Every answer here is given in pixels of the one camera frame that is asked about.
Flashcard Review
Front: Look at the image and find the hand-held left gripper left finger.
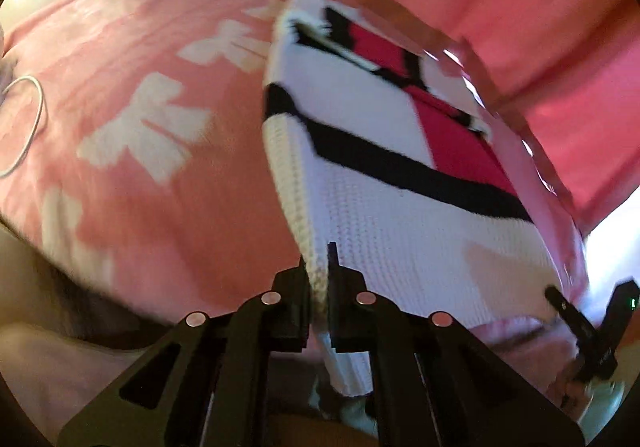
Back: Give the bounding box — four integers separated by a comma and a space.
56, 256, 315, 447

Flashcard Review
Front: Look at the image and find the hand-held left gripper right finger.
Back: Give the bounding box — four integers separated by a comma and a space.
326, 242, 586, 447

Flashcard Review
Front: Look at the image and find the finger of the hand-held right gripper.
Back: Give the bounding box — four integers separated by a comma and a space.
544, 285, 599, 353

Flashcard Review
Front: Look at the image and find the white knitted sweater black red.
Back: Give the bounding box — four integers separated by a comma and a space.
262, 0, 576, 398

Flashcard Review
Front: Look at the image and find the pink blanket with white bows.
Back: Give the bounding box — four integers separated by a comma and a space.
0, 0, 591, 408

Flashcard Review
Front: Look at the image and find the white cable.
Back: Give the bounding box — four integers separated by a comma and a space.
0, 75, 46, 178

